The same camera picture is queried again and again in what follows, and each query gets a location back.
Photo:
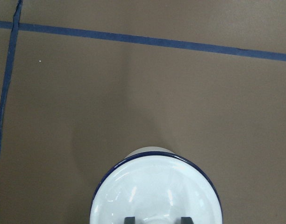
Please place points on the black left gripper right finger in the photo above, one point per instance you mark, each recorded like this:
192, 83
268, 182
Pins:
186, 220

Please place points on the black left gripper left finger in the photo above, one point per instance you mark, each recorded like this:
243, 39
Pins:
129, 220

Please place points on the white enamel mug blue rim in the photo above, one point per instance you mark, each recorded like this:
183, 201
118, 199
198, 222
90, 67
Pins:
156, 186

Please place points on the blue tape line lengthwise right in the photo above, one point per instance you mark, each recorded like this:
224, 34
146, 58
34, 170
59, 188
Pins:
9, 64

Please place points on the blue tape line crosswise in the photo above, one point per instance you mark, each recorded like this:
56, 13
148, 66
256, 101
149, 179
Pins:
153, 41

